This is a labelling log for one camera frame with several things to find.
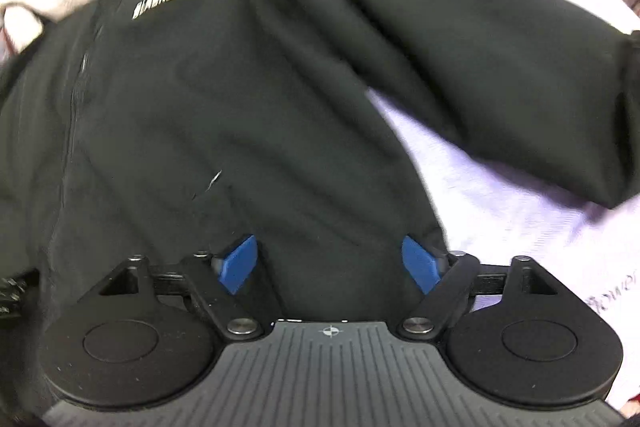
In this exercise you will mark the black jacket with white print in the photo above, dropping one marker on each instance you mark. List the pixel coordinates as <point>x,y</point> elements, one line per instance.
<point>225,97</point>

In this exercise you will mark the purple floral bed sheet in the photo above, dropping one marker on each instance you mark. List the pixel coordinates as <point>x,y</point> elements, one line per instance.
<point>500,187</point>

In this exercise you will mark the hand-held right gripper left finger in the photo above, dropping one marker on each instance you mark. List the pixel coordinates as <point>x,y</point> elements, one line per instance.
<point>241,264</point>

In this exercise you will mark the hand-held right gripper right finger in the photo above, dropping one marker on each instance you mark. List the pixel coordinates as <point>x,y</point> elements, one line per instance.
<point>419,264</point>

